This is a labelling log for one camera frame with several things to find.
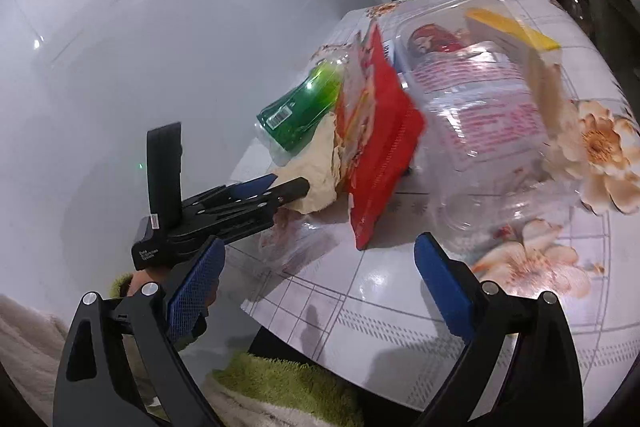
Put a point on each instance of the crushed green plastic bottle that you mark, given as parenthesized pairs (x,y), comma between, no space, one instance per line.
(300,107)

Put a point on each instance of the red capped plastic bottle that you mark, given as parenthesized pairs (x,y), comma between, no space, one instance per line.
(575,2)

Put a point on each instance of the person's left hand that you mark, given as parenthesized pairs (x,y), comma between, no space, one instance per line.
(141,279)

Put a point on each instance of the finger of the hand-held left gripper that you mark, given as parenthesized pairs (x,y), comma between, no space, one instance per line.
(252,186)
(290,192)

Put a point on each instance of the clear plastic clamshell container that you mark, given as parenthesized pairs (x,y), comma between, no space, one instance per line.
(480,132)

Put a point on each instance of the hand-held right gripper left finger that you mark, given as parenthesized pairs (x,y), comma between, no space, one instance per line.
(195,287)

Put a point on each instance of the yellow and white carton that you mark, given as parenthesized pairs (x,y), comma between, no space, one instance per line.
(520,32)

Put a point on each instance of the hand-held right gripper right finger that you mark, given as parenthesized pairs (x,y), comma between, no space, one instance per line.
(440,282)

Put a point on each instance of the beige paper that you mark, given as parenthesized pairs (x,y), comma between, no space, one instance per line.
(310,162)

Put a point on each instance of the red snack packet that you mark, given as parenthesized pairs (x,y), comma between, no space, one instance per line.
(385,147)

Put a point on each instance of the floral tablecloth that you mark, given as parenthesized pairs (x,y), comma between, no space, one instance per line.
(380,297)

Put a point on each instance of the clear plastic wrapper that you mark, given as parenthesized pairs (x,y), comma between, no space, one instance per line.
(305,242)

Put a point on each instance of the green fuzzy cloth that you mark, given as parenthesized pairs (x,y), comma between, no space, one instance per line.
(290,382)

